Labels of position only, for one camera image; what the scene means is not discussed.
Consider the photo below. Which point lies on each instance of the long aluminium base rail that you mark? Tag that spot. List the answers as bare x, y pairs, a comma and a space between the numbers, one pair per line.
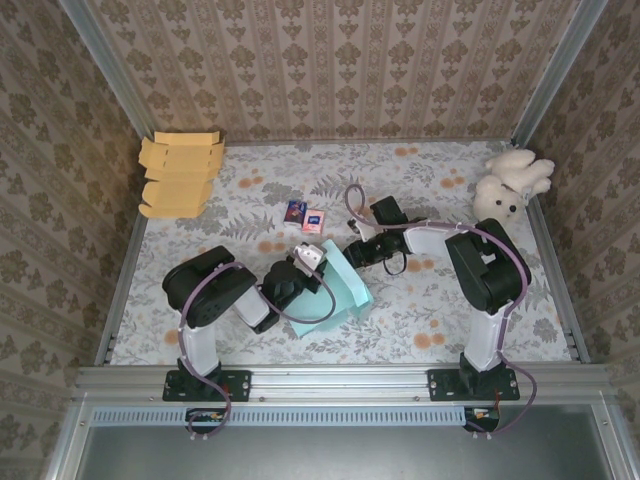
340, 382

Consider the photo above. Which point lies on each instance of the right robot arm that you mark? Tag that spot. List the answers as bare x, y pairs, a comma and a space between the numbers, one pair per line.
482, 340

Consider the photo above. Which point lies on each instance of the pink tissue pack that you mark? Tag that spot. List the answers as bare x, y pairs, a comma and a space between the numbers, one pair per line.
313, 221

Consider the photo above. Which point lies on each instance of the black controller board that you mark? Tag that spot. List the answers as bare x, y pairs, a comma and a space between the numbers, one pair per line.
205, 417
482, 416

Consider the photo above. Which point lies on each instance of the white plush toy dog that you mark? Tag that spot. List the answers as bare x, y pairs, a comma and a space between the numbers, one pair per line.
500, 200

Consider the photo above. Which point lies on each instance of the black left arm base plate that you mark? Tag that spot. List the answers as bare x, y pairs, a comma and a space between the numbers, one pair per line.
240, 385

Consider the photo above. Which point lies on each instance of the aluminium frame post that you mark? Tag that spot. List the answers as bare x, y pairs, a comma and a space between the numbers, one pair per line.
555, 70
105, 55

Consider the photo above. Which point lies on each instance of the mint green paper box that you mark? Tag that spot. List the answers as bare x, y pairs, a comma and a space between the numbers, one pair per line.
345, 280

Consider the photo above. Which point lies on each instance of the tan cardboard paper box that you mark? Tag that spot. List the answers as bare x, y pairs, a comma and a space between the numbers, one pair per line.
180, 170

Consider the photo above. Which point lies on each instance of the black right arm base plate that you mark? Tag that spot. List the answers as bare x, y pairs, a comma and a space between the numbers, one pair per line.
442, 385

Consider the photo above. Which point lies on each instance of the aluminium side rail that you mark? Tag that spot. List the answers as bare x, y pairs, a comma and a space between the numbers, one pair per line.
120, 300
557, 280

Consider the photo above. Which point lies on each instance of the grey metal lower panel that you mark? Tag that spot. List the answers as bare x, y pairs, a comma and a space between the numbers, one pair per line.
325, 455

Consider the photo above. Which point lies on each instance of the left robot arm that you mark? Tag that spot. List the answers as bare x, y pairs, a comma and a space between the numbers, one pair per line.
200, 345

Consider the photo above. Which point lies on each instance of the blue tissue pack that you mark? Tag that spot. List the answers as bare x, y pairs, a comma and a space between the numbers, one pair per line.
294, 212

